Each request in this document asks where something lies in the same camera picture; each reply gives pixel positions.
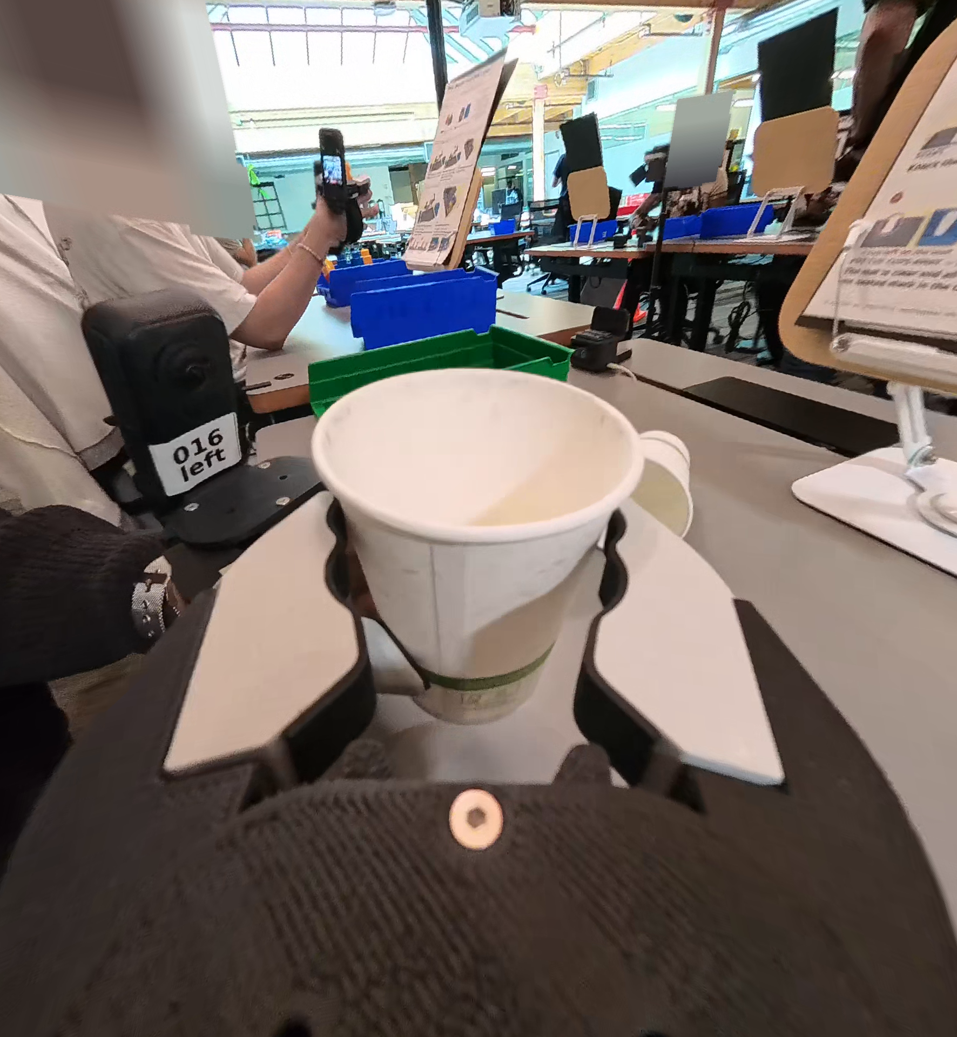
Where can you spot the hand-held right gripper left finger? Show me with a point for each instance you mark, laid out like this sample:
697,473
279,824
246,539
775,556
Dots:
276,648

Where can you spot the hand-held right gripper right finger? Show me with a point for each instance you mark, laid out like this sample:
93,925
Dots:
673,656

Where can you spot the green plastic bin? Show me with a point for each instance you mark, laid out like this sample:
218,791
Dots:
414,356

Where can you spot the another person's forearm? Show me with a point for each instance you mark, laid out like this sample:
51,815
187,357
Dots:
284,292

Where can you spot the person's left forearm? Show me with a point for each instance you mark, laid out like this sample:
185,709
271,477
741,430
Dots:
41,591

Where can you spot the wooden desk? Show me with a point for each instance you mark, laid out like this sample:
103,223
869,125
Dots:
648,249

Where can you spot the white board stand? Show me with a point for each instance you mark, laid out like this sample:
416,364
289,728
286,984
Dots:
851,494

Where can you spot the large blue plastic bin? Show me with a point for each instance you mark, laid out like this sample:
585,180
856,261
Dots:
422,312

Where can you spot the black charging hub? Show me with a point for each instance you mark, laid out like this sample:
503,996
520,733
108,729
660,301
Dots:
600,336

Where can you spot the printed instruction board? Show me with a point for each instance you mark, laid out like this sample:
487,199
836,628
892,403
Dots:
932,267
454,178

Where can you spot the orange traffic cone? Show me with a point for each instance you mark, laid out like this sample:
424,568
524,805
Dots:
638,306

